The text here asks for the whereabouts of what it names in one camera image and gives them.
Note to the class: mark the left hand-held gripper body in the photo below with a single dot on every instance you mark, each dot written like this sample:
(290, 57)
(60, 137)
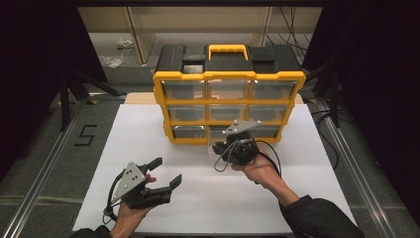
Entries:
(131, 180)

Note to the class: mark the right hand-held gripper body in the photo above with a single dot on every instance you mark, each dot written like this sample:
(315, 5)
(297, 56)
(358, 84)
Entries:
(242, 148)

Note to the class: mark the yellow black organizer cabinet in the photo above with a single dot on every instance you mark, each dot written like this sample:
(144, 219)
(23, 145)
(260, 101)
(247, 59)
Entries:
(228, 69)

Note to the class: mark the person's right hand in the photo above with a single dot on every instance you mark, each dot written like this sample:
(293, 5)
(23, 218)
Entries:
(259, 172)

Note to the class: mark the person's left hand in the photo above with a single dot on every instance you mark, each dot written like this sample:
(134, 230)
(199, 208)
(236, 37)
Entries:
(128, 218)

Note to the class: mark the grid of clear plastic drawers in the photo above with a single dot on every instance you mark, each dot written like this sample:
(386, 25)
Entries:
(185, 91)

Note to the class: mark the black metal stand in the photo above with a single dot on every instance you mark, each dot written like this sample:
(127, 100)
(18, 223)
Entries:
(335, 99)
(65, 102)

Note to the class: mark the large clear plastic bag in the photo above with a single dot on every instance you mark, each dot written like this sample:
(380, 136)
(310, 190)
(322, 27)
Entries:
(113, 61)

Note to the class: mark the small clear plastic bag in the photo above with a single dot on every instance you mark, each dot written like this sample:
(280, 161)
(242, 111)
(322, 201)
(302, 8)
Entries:
(124, 43)

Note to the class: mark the light wooden shelf unit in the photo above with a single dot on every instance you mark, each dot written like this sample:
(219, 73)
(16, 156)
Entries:
(198, 20)

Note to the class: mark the dark curtain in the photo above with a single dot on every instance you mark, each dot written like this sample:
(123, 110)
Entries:
(379, 82)
(36, 66)

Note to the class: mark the aluminium floor rail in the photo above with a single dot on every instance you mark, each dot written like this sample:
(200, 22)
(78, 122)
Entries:
(350, 158)
(43, 172)

